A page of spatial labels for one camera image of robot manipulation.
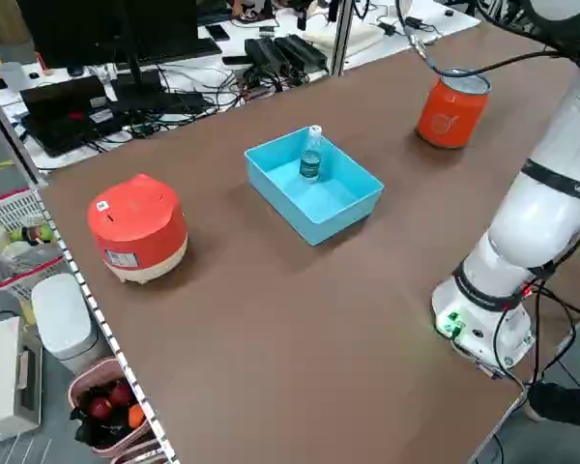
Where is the clear water bottle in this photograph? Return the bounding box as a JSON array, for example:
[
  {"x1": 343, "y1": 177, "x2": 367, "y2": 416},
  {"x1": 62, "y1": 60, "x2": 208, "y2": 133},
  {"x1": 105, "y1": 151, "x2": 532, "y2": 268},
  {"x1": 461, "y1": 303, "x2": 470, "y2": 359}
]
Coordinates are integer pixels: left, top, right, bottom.
[{"x1": 298, "y1": 124, "x2": 324, "y2": 184}]

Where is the blue plastic tray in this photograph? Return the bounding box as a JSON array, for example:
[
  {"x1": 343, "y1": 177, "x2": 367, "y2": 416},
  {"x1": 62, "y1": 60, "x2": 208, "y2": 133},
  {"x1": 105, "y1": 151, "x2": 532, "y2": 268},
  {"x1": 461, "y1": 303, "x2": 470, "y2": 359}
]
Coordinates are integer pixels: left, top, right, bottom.
[{"x1": 244, "y1": 126, "x2": 386, "y2": 247}]

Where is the orange cylindrical bin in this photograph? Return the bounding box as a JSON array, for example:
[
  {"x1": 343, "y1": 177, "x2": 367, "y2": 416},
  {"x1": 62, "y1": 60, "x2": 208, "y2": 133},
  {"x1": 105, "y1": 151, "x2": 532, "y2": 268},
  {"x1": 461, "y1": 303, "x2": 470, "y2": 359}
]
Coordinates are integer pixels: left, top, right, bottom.
[{"x1": 415, "y1": 67, "x2": 493, "y2": 150}]

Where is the white waste bin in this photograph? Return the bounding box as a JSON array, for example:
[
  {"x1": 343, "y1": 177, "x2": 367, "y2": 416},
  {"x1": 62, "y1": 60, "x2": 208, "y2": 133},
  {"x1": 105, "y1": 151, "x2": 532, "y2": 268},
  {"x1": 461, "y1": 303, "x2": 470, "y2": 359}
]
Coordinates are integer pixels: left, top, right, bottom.
[{"x1": 30, "y1": 273, "x2": 101, "y2": 374}]

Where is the orange and cream cooker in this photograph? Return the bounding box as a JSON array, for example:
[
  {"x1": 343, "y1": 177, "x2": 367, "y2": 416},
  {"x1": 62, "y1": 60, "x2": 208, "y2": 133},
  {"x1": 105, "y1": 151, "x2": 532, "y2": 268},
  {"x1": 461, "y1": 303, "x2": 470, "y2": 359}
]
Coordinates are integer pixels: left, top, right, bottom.
[{"x1": 86, "y1": 173, "x2": 189, "y2": 285}]

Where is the black power brick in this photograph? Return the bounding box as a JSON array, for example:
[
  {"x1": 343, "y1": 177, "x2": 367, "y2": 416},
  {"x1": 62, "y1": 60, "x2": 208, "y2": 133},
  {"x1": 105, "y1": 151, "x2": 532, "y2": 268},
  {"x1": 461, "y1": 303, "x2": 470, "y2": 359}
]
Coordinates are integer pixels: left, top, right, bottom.
[
  {"x1": 274, "y1": 34, "x2": 330, "y2": 72},
  {"x1": 244, "y1": 37, "x2": 291, "y2": 73}
]

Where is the black keyboard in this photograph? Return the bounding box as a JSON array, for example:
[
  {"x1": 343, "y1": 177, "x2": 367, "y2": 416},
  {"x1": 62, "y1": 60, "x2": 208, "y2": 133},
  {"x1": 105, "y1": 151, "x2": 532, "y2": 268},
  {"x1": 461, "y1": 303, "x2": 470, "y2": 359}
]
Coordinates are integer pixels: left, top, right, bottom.
[{"x1": 115, "y1": 37, "x2": 223, "y2": 67}]

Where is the black laptop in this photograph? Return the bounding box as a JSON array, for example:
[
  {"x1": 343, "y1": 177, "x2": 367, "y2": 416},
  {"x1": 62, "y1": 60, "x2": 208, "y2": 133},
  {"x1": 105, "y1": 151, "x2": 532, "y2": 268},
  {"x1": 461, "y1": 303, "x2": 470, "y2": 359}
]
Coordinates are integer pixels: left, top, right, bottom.
[{"x1": 18, "y1": 74, "x2": 127, "y2": 159}]

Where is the red apple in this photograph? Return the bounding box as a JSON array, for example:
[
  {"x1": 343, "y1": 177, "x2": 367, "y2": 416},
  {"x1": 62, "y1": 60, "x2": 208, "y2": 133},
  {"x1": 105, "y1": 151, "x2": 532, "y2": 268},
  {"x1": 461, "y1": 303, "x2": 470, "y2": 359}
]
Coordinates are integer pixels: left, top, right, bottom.
[{"x1": 87, "y1": 396, "x2": 113, "y2": 421}]

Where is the black computer monitor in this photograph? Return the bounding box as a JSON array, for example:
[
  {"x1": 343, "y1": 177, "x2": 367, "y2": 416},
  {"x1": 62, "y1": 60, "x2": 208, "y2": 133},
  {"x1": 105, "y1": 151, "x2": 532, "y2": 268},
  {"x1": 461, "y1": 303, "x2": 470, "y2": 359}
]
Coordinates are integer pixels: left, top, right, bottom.
[{"x1": 16, "y1": 0, "x2": 199, "y2": 101}]

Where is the white basket with red rim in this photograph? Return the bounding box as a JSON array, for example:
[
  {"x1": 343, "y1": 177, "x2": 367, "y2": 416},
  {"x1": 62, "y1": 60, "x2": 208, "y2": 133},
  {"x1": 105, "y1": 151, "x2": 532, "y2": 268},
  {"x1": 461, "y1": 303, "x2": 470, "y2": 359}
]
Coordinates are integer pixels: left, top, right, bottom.
[{"x1": 0, "y1": 187, "x2": 68, "y2": 291}]

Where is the pink basket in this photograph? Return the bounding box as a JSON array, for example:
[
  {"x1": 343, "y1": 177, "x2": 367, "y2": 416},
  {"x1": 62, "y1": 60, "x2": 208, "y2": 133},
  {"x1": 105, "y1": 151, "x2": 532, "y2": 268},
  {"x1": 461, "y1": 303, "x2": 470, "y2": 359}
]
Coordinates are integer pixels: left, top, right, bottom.
[{"x1": 67, "y1": 356, "x2": 154, "y2": 459}]

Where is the person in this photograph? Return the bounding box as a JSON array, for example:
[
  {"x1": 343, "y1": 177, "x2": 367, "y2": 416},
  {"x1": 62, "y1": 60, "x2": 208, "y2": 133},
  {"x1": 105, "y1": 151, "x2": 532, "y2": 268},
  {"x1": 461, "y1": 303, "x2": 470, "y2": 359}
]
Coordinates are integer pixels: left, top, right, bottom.
[{"x1": 528, "y1": 381, "x2": 580, "y2": 432}]

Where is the white cardboard box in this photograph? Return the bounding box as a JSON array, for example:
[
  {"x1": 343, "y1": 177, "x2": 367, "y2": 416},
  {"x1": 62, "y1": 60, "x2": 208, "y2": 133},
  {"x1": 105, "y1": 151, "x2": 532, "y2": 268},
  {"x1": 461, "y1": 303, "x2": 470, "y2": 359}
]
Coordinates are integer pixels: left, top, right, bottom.
[{"x1": 0, "y1": 316, "x2": 44, "y2": 439}]

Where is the aluminium frame post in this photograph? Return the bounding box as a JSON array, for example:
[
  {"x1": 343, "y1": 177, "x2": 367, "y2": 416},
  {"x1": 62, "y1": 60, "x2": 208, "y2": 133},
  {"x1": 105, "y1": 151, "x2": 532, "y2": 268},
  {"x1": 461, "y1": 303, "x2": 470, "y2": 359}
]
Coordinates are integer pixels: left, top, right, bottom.
[{"x1": 331, "y1": 0, "x2": 355, "y2": 76}]

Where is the aluminium table edge rail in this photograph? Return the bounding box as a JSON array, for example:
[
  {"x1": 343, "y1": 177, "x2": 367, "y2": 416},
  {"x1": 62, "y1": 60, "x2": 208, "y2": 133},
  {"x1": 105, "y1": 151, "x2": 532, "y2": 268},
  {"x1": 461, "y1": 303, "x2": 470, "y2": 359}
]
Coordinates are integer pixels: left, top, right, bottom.
[{"x1": 37, "y1": 186, "x2": 181, "y2": 464}]

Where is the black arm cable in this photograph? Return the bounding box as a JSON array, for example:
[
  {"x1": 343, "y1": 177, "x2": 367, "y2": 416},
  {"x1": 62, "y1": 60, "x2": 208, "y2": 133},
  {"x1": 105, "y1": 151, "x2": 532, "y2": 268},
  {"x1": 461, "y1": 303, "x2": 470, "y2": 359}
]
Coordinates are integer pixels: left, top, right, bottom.
[{"x1": 394, "y1": 0, "x2": 580, "y2": 79}]

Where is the black base cable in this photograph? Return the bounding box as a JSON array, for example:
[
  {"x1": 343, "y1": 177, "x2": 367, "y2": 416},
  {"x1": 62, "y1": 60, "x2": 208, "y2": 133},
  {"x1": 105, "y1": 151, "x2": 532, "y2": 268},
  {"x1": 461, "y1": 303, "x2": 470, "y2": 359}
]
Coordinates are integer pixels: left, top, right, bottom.
[{"x1": 492, "y1": 282, "x2": 580, "y2": 388}]

